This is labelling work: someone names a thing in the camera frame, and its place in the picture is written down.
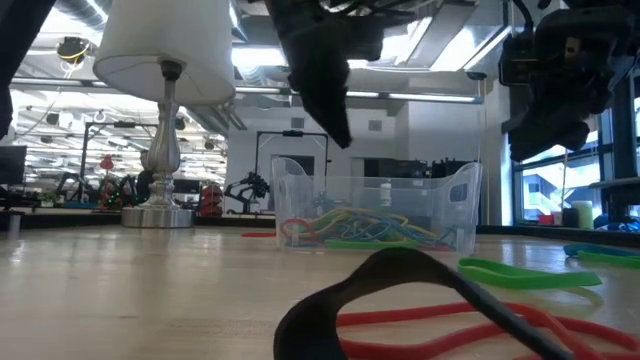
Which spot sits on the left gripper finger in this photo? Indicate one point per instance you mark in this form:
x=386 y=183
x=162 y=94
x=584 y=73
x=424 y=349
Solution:
x=320 y=75

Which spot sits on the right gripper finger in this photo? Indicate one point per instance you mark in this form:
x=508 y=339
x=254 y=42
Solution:
x=525 y=121
x=545 y=140

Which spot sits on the clear plastic bin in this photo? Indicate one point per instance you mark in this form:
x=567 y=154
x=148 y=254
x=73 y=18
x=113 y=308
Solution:
x=450 y=220

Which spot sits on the yellow rubber band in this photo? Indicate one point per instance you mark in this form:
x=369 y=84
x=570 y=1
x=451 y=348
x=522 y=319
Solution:
x=350 y=214

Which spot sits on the red rubber band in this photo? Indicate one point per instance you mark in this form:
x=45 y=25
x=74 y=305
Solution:
x=400 y=316
x=257 y=234
x=295 y=220

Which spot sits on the teal rubber band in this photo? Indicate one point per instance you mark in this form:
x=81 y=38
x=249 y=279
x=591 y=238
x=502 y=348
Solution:
x=380 y=227
x=600 y=248

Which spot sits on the black wide rubber band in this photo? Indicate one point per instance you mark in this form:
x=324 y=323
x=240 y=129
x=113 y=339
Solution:
x=310 y=330

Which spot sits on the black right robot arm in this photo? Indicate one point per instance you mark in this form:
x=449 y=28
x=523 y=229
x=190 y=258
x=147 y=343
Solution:
x=600 y=4

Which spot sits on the black background robot arm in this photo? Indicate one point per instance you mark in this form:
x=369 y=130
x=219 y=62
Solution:
x=255 y=185

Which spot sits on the red box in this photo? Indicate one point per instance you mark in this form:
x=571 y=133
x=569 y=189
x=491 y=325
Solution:
x=546 y=220

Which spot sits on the pale green cup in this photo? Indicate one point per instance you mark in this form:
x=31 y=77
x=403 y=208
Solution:
x=582 y=215

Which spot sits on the long ceiling light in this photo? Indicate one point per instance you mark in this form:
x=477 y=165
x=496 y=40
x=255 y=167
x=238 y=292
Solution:
x=425 y=96

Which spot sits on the white bottle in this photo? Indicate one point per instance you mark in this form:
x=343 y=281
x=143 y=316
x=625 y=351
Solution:
x=385 y=195

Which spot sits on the white shade table lamp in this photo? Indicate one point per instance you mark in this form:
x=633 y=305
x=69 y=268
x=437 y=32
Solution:
x=165 y=30

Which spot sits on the red stacked objects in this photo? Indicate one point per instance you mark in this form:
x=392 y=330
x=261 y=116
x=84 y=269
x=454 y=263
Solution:
x=211 y=200

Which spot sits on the person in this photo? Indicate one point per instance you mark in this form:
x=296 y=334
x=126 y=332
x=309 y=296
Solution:
x=144 y=185

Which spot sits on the red ornament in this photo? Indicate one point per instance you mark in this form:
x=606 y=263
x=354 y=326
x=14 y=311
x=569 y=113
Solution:
x=106 y=162

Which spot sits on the background robot green lights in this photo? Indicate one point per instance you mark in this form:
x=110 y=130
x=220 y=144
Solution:
x=117 y=192

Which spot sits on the black ceiling dome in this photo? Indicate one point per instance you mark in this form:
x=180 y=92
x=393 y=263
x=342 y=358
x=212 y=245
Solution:
x=72 y=50

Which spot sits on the black computer monitor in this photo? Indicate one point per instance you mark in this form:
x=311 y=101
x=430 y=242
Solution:
x=12 y=165

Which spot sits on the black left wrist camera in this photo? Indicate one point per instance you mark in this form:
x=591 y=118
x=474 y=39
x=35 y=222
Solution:
x=365 y=42

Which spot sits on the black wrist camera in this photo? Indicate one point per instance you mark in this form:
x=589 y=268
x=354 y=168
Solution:
x=365 y=42
x=517 y=60

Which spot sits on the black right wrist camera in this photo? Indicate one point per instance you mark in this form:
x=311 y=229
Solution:
x=517 y=60

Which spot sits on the black background rig frame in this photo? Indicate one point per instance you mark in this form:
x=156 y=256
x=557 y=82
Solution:
x=292 y=133

